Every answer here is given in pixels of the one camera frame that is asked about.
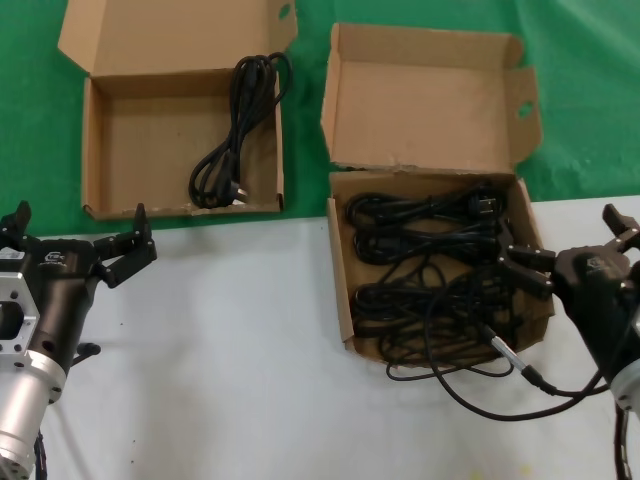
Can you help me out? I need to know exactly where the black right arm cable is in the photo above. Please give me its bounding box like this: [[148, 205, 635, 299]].
[[612, 407, 640, 480]]

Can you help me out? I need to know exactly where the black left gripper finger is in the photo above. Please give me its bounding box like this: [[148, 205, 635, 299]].
[[93, 202, 159, 290], [0, 199, 34, 251]]

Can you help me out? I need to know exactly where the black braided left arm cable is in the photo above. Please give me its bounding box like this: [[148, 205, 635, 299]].
[[29, 427, 51, 480]]

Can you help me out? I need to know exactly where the black coiled power cord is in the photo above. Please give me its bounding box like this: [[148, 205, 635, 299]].
[[352, 267, 526, 382], [344, 183, 507, 237], [352, 222, 506, 269]]

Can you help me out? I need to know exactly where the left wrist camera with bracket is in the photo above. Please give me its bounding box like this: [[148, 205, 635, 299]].
[[0, 269, 41, 374]]

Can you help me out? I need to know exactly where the cardboard box with intact lid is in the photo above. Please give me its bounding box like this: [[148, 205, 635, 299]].
[[57, 0, 300, 221]]

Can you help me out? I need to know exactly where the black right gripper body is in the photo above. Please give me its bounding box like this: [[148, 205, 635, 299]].
[[549, 244, 640, 385]]

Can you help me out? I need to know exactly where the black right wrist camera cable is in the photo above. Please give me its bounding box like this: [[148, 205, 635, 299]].
[[427, 272, 614, 422]]

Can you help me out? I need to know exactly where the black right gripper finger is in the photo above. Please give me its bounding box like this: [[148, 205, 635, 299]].
[[494, 222, 556, 301], [602, 202, 640, 261]]

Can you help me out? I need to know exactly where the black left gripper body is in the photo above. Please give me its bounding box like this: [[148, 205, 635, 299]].
[[0, 237, 104, 374]]

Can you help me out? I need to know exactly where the cardboard box with torn lid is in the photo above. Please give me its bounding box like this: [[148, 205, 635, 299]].
[[319, 22, 557, 370]]

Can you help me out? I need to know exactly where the black power cord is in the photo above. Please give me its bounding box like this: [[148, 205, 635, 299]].
[[352, 222, 506, 269], [344, 183, 507, 237], [352, 267, 526, 382], [187, 51, 294, 211]]

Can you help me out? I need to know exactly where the black left wrist cable plug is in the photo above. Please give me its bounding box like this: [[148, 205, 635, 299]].
[[69, 342, 102, 369]]

